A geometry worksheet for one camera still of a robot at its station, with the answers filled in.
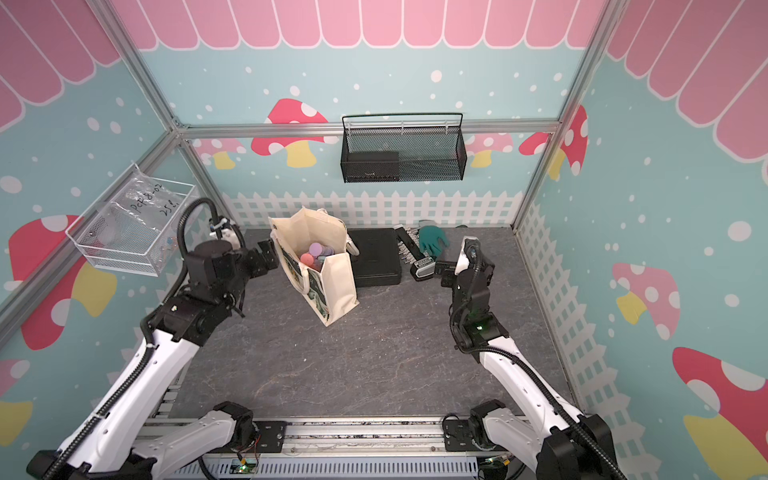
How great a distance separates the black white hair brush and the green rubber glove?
16 millimetres

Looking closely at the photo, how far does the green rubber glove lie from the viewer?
114cm

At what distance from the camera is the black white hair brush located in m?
1.08
